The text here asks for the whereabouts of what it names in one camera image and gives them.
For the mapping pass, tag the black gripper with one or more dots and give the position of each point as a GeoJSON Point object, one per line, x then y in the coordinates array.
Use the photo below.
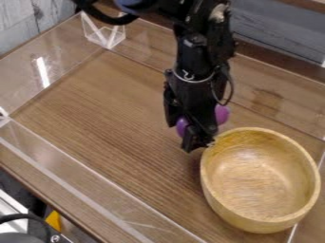
{"type": "Point", "coordinates": [191, 99]}

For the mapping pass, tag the purple toy eggplant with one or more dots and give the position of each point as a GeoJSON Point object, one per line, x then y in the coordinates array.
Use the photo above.
{"type": "Point", "coordinates": [221, 112]}

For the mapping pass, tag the light wooden bowl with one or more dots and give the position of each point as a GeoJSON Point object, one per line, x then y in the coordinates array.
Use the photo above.
{"type": "Point", "coordinates": [260, 179]}

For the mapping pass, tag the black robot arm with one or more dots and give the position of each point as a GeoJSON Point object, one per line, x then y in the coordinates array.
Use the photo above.
{"type": "Point", "coordinates": [201, 27]}

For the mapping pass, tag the clear acrylic corner bracket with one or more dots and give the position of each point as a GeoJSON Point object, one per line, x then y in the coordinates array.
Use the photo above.
{"type": "Point", "coordinates": [107, 37]}

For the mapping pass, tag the clear acrylic wall panel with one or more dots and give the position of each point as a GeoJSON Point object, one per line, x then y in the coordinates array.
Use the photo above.
{"type": "Point", "coordinates": [96, 204]}

